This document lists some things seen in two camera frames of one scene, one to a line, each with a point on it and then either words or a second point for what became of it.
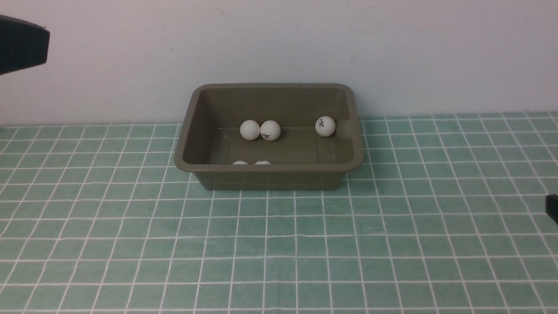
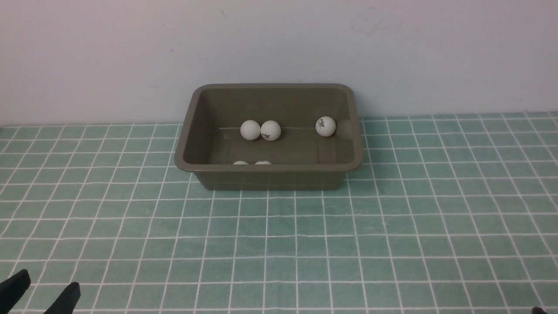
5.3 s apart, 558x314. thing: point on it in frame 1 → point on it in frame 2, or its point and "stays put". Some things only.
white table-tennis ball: x=250 y=130 stays put
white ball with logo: x=270 y=130 stays put
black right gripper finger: x=551 y=206 → x=537 y=310
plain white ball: x=325 y=126 stays put
